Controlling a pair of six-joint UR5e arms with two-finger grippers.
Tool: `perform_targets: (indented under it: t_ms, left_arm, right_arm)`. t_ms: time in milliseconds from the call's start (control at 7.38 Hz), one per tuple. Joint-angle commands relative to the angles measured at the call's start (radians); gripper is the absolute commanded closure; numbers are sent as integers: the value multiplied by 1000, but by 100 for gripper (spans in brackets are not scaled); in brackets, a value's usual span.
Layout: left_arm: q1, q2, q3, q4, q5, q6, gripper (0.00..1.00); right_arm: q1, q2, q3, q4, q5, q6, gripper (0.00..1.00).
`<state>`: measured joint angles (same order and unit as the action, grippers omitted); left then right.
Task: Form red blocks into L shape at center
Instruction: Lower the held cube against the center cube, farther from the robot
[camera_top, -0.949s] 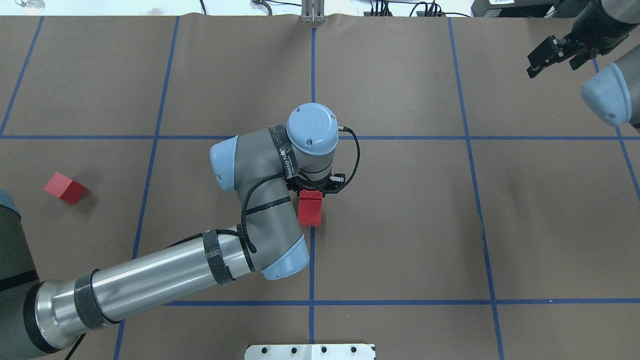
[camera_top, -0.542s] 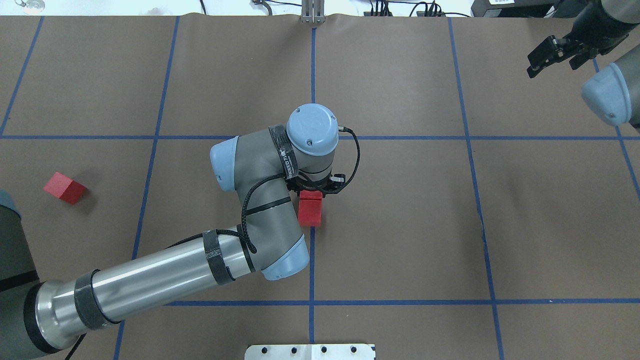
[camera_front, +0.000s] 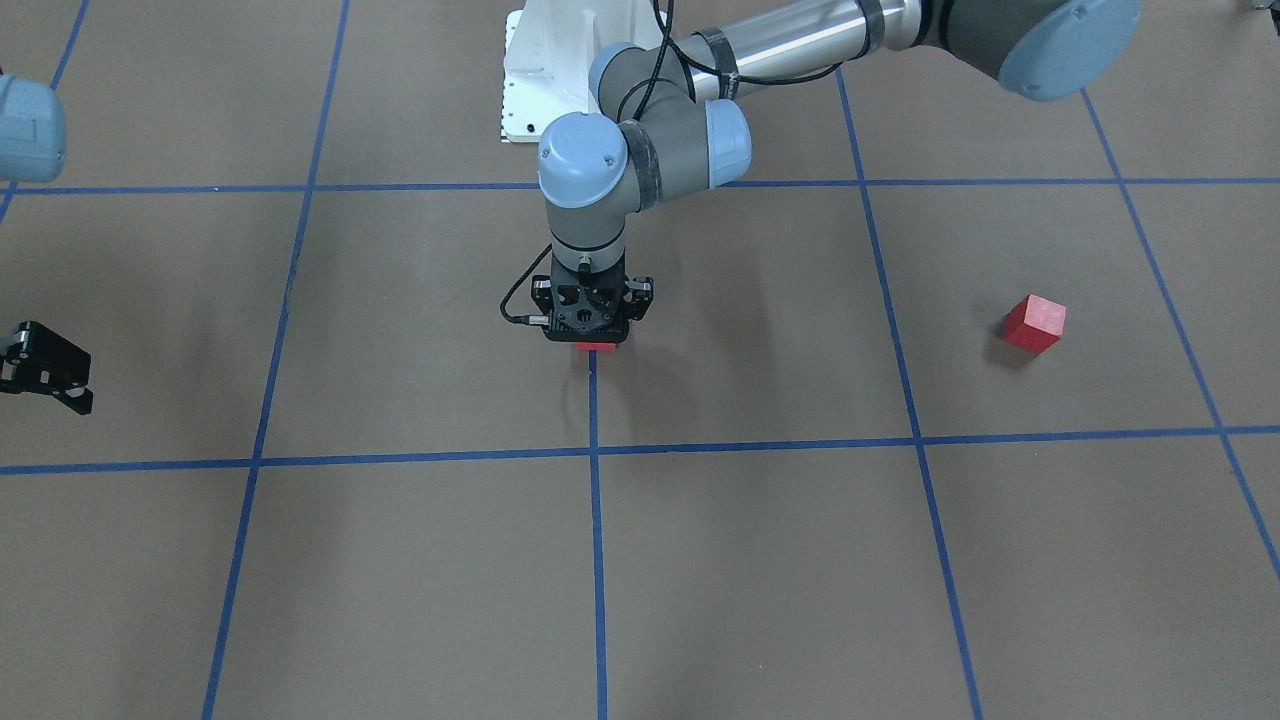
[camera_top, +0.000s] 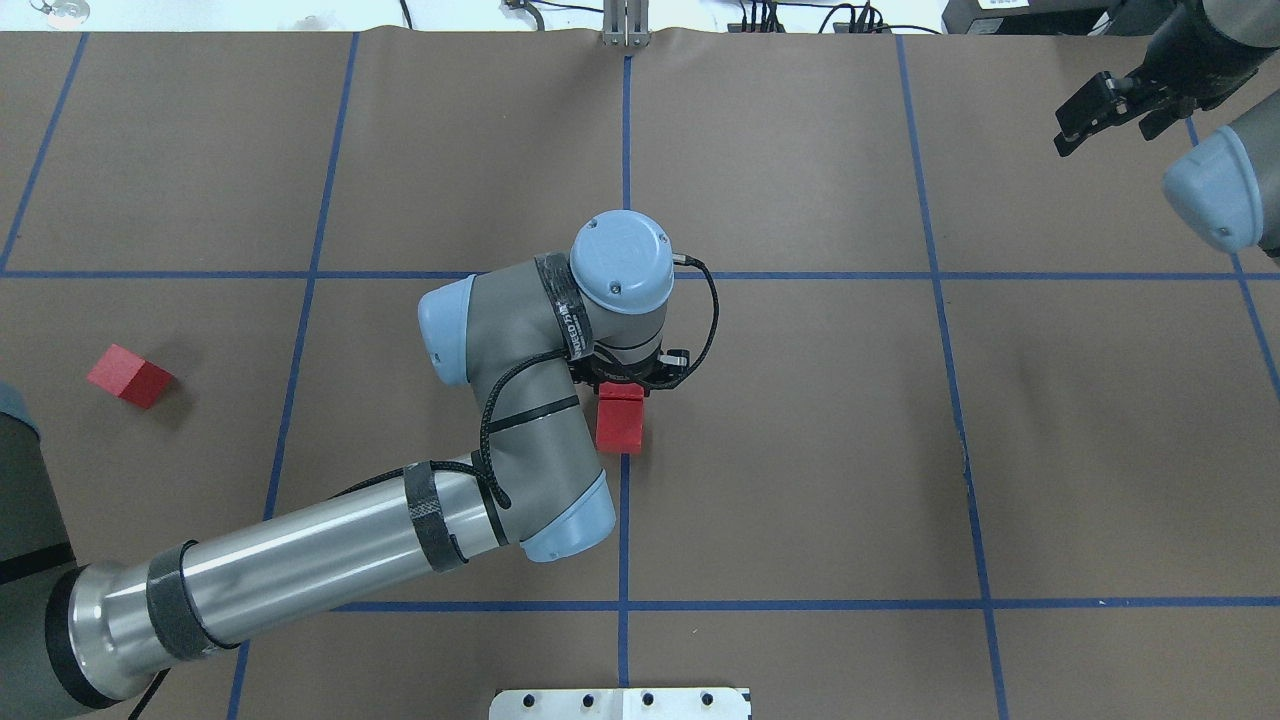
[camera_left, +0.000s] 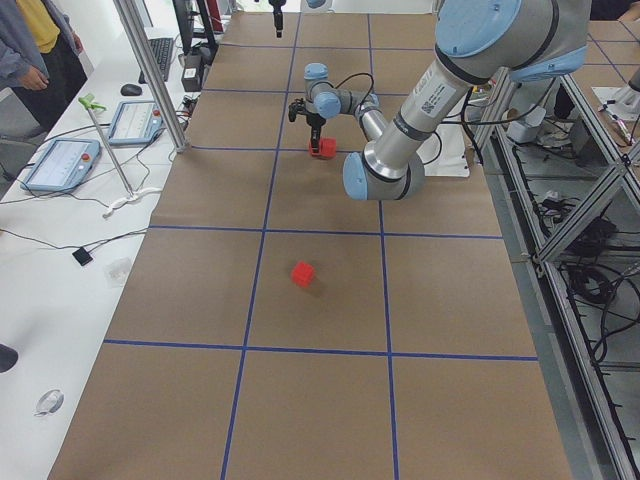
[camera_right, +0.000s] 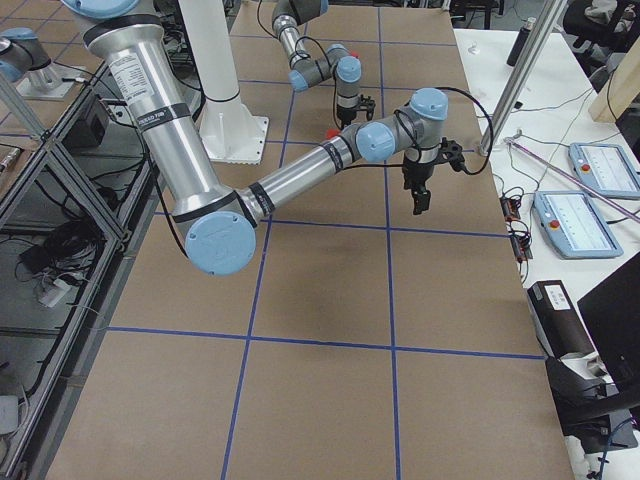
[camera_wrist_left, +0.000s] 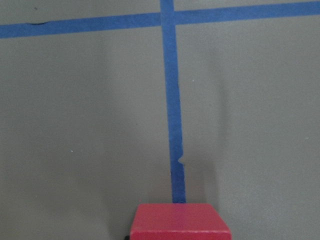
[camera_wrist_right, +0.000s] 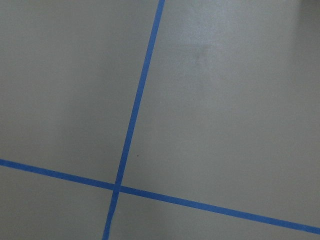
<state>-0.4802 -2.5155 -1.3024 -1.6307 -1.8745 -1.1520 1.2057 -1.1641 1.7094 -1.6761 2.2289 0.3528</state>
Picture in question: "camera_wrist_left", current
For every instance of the red block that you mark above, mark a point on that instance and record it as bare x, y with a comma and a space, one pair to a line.
178, 221

